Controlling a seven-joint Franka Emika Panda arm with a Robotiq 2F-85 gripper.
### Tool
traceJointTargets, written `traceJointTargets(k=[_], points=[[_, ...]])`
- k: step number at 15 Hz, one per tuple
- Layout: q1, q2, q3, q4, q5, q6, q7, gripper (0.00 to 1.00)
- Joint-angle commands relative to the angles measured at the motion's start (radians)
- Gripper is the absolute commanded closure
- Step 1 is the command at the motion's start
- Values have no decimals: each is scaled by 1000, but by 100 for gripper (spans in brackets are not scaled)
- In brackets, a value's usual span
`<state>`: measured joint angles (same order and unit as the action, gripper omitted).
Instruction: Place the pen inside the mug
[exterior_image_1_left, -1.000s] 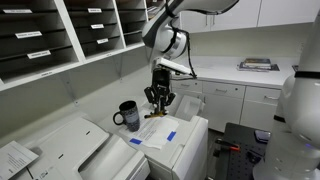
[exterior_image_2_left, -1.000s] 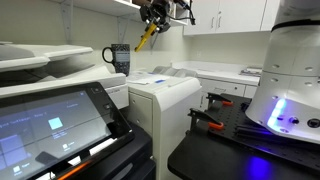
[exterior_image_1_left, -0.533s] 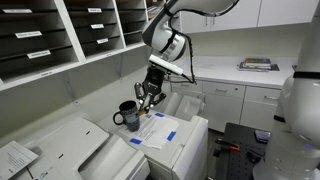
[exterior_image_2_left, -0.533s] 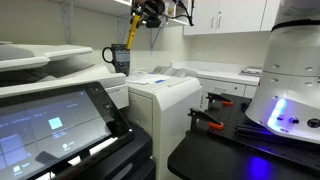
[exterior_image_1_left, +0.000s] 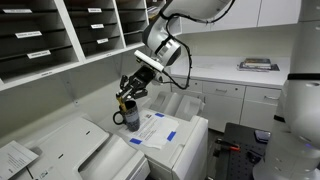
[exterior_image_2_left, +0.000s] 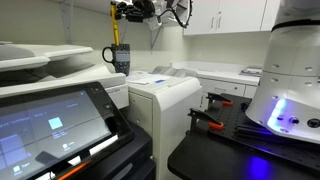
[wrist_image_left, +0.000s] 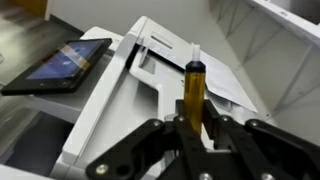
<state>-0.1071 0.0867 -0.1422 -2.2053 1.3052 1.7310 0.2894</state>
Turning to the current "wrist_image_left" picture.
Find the white shelf unit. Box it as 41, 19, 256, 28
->
208, 0, 320, 146

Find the yellow pen with white tip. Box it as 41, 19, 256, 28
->
183, 42, 207, 136

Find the white office printer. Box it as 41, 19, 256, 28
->
0, 15, 278, 180

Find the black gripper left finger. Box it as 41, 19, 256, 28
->
85, 99, 214, 180

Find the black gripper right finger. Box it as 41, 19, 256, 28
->
203, 99, 320, 180

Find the white printed paper sheet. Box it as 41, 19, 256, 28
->
138, 36, 259, 114

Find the brown wooden furniture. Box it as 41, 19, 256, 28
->
11, 0, 49, 18

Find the black tablet screen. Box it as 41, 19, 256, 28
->
0, 37, 113, 97

